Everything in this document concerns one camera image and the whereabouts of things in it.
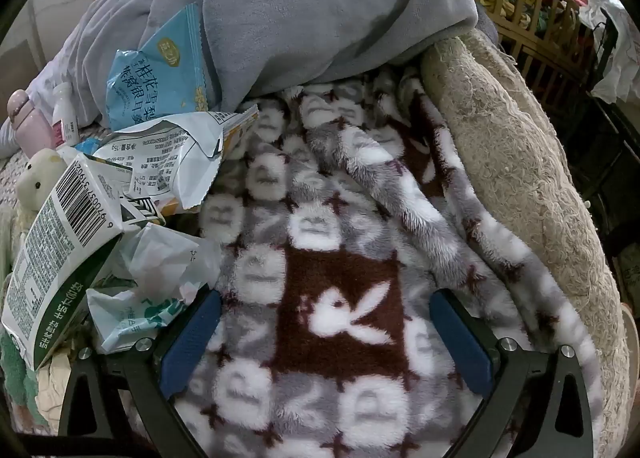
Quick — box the green and white milk carton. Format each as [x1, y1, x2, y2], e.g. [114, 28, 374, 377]
[0, 153, 166, 373]

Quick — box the beige fuzzy blanket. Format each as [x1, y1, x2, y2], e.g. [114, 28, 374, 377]
[420, 30, 633, 458]

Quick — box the torn white foil wrapper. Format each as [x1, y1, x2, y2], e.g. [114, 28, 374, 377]
[92, 105, 261, 211]

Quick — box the white plastic bag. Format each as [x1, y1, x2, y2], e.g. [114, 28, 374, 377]
[580, 0, 640, 104]
[85, 223, 223, 356]

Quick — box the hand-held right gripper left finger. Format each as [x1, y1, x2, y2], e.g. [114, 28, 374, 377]
[57, 288, 223, 458]

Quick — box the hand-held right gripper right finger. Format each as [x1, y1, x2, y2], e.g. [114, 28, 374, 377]
[429, 288, 596, 458]

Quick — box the large blue snack packet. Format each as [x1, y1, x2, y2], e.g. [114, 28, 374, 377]
[102, 3, 211, 131]

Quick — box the rabbit print plush blanket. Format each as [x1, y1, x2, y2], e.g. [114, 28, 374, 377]
[170, 65, 606, 458]

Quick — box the pink thermos bottle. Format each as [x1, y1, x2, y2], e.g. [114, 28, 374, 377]
[0, 88, 53, 159]

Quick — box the grey-blue fleece blanket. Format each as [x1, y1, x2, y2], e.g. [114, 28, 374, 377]
[25, 0, 501, 131]

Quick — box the wooden slatted rack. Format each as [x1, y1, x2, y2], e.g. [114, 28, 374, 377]
[480, 0, 621, 89]

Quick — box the white plush bear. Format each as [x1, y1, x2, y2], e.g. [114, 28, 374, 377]
[15, 148, 68, 211]

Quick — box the white bottle with red label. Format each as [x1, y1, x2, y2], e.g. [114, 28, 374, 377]
[50, 82, 81, 149]

